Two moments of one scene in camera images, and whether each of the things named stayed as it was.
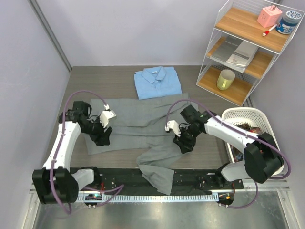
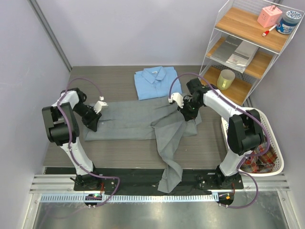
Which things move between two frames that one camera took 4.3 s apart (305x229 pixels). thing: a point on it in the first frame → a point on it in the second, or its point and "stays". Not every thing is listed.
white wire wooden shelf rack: (249, 36) stays
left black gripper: (102, 138) → (92, 123)
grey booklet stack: (235, 53) stays
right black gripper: (185, 145) → (188, 115)
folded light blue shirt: (157, 81) stays
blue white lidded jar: (287, 24) stays
